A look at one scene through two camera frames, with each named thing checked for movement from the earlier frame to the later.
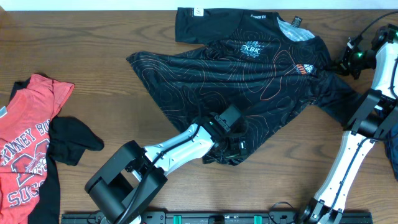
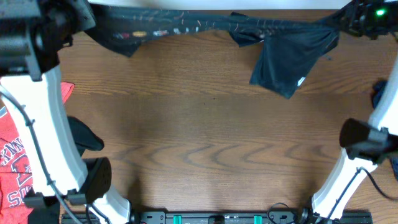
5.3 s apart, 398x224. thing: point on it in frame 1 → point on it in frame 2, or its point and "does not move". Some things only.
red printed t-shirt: [25, 126] does not move
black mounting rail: [211, 217] does not move
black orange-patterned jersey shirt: [267, 63] → [290, 53]
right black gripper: [342, 65] → [352, 14]
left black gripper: [235, 154] → [78, 9]
